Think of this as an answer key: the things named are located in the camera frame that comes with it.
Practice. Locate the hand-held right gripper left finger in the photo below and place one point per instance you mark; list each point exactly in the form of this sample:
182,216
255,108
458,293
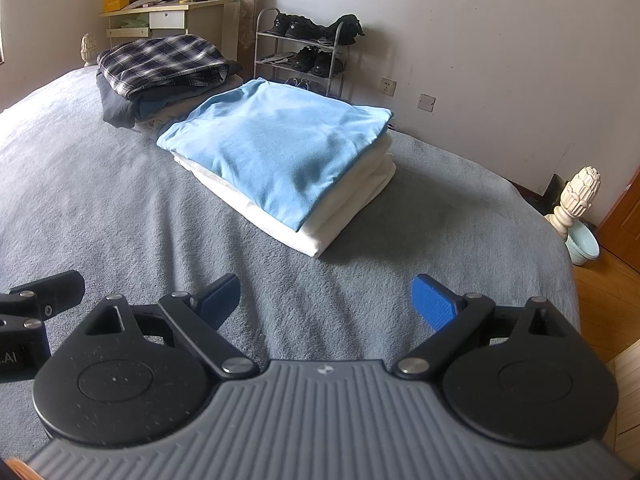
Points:
220,297

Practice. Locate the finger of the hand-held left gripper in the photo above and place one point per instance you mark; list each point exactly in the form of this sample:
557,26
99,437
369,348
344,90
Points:
55,287
20,322

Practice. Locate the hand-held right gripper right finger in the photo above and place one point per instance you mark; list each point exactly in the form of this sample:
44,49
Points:
432,302

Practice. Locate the light blue t-shirt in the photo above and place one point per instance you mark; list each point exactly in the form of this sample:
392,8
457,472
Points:
280,150

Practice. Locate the grey fleece bed blanket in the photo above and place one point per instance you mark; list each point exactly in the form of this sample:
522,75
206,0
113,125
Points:
125,210

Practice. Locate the white folded cloth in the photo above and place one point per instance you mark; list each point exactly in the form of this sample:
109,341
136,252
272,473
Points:
340,215

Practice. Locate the pale blue ceramic bowl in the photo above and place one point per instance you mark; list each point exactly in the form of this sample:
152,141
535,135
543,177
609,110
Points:
582,247

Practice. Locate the black box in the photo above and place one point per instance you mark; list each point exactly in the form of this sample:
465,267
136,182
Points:
554,192

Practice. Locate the beige folded garment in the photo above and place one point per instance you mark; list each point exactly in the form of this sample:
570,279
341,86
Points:
160,121

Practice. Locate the grey folded garment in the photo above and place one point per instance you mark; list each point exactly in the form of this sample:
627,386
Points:
155,107

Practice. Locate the wooden door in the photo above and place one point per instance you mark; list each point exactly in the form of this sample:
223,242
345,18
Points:
625,220

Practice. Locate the grey sneakers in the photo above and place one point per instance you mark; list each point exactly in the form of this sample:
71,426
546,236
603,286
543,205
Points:
297,81

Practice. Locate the grey insoles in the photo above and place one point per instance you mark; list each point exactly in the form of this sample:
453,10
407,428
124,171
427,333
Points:
275,57

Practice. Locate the navy plaid shirt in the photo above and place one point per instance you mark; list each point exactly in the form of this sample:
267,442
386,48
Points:
155,57

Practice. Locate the black shoe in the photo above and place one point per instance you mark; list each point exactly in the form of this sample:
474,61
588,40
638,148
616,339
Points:
303,57
305,27
345,27
327,63
282,25

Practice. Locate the metal shoe rack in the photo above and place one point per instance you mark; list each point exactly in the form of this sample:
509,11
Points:
340,50

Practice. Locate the cream desk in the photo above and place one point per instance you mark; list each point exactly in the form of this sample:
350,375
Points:
165,19

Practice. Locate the sheets of paper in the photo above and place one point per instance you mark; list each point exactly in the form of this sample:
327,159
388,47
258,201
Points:
150,0

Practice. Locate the wall socket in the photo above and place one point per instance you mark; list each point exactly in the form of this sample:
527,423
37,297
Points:
389,86

